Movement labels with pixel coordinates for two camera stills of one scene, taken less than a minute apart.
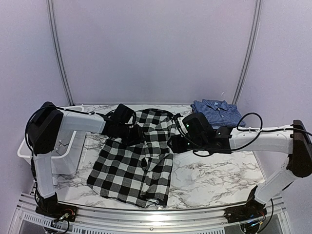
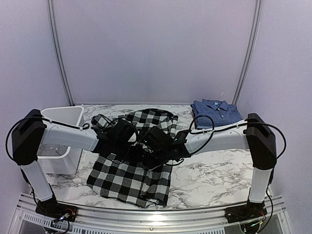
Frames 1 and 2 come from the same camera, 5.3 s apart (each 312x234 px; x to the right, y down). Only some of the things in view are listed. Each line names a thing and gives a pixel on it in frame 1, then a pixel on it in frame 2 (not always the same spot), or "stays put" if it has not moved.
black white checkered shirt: [138, 174] stays put
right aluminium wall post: [254, 35] stays put
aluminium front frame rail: [29, 219] stays put
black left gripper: [138, 137] to [137, 157]
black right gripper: [177, 147] to [151, 164]
